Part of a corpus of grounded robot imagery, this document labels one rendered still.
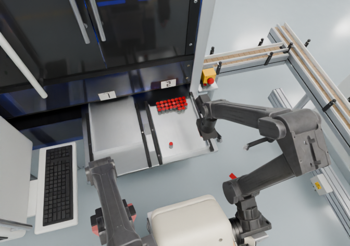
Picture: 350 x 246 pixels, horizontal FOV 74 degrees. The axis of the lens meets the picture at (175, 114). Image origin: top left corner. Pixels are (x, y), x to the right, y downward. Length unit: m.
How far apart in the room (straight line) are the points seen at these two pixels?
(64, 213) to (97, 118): 0.51
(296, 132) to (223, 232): 0.32
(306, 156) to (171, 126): 0.90
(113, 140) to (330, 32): 3.33
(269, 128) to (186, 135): 0.82
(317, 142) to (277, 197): 1.76
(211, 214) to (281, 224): 1.59
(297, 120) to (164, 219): 0.43
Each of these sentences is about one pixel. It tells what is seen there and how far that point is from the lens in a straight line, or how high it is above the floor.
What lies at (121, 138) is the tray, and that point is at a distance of 1.31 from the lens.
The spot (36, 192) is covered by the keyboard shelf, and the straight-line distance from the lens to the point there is 1.45.
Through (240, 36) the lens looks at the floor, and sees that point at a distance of 3.32.
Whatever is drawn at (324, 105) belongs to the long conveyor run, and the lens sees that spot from 1.66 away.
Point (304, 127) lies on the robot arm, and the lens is 0.54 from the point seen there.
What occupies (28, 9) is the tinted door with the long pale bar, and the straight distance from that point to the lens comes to 0.98.
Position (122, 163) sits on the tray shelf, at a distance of 1.26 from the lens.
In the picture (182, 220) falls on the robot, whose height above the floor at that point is 1.36.
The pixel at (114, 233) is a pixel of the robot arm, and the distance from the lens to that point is 0.49.
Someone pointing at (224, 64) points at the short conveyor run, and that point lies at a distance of 1.58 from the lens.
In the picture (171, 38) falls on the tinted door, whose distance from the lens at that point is 1.10.
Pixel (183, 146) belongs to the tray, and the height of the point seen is 0.88.
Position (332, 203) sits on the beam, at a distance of 1.94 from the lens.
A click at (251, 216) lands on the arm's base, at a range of 0.86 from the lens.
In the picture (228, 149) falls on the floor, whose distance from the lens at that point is 2.29.
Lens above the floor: 2.05
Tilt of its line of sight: 59 degrees down
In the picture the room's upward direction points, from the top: 3 degrees clockwise
